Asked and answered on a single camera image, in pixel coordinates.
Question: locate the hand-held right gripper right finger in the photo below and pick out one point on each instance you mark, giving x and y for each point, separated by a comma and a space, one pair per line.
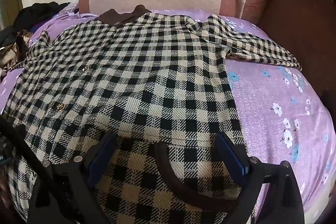
234, 158

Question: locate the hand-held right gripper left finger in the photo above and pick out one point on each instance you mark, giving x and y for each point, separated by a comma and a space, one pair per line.
101, 158

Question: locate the black and cream checked coat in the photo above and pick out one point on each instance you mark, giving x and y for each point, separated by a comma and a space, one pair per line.
147, 74

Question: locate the purple floral bedsheet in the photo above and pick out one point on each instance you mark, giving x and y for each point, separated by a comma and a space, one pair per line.
275, 98

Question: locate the brown patterned cloth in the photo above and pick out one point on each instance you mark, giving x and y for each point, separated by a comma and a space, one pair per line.
11, 50

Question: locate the black garment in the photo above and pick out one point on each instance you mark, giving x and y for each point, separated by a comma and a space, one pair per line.
39, 14

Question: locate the wooden cabinet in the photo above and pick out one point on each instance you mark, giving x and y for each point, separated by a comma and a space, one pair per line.
11, 8

